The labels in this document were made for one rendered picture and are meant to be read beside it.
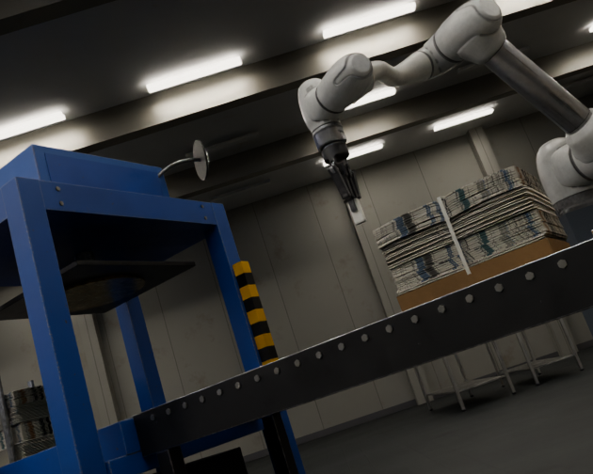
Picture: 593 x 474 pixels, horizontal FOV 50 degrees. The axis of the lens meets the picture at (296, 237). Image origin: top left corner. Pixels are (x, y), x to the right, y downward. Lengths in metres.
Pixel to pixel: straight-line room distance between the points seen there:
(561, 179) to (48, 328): 1.72
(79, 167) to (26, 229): 0.47
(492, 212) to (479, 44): 0.77
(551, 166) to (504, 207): 0.93
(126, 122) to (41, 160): 6.25
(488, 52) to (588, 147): 0.45
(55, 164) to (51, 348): 0.70
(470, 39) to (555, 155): 0.55
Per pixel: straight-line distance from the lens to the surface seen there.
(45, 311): 1.91
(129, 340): 2.95
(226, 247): 2.57
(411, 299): 1.57
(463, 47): 2.16
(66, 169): 2.34
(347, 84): 1.73
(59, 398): 1.88
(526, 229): 1.50
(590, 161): 2.33
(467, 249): 1.53
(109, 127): 8.56
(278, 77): 8.44
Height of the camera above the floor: 0.68
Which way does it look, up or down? 14 degrees up
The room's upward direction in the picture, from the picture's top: 18 degrees counter-clockwise
